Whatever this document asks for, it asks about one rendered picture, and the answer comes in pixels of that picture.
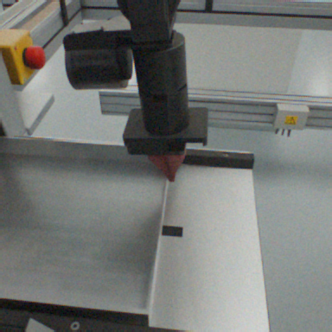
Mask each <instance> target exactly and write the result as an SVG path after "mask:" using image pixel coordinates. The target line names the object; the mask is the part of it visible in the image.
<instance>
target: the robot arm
mask: <svg viewBox="0 0 332 332"><path fill-rule="evenodd" d="M116 2H117V4H118V7H119V9H120V11H121V12H122V13H123V16H114V17H113V19H110V18H108V19H107V20H103V21H97V22H87V23H83V22H82V23H81V24H78V25H75V26H74V28H73V29H72V30H71V31H70V32H69V33H68V34H67V35H66V36H64V37H63V39H62V44H63V47H64V50H65V69H66V72H67V80H68V81H69V83H70V85H71V87H72V88H73V89H74V90H76V91H83V90H94V89H113V88H126V87H127V86H128V85H129V81H130V80H131V78H132V75H133V65H134V70H135V75H136V80H137V89H138V95H139V99H140V105H141V108H134V109H131V113H130V115H129V117H128V120H127V123H126V126H125V128H124V132H123V135H122V137H123V141H124V145H125V146H127V150H128V153H129V154H130V155H147V158H148V160H151V161H152V162H153V163H154V164H155V165H156V166H157V167H158V168H159V169H160V170H161V171H162V172H163V173H164V175H165V176H166V177H167V178H168V180H169V181H170V182H174V181H175V179H176V171H177V170H178V169H179V166H180V164H181V163H182V160H184V158H185V153H186V144H202V145H203V146H205V145H207V144H208V108H207V107H188V75H187V59H186V42H185V36H184V35H183V34H181V33H179V32H176V30H175V29H173V28H174V25H175V22H176V9H177V7H178V5H179V3H180V2H181V0H116ZM132 55H133V56H132ZM133 61H134V63H133Z"/></svg>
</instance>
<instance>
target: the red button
mask: <svg viewBox="0 0 332 332"><path fill-rule="evenodd" d="M26 62H27V64H28V66H29V68H30V69H32V70H41V69H43V68H44V67H45V65H46V54H45V51H44V50H43V49H42V48H41V47H39V46H29V47H28V49H27V55H26Z"/></svg>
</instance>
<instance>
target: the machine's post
mask: <svg viewBox="0 0 332 332"><path fill-rule="evenodd" d="M23 135H28V133H27V130H26V127H25V124H24V123H23V120H22V115H21V113H20V108H19V105H18V103H17V100H16V96H15V94H14V91H13V88H12V84H11V81H10V77H9V75H8V72H7V69H6V66H5V62H4V59H3V56H2V53H1V50H0V137H14V136H23Z"/></svg>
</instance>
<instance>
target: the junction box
mask: <svg viewBox="0 0 332 332"><path fill-rule="evenodd" d="M309 112H310V111H309V110H308V107H307V106H306V105H288V104H276V107H275V110H274V113H273V120H272V123H273V128H274V129H285V130H297V131H303V129H304V126H305V124H306V120H307V117H308V115H309Z"/></svg>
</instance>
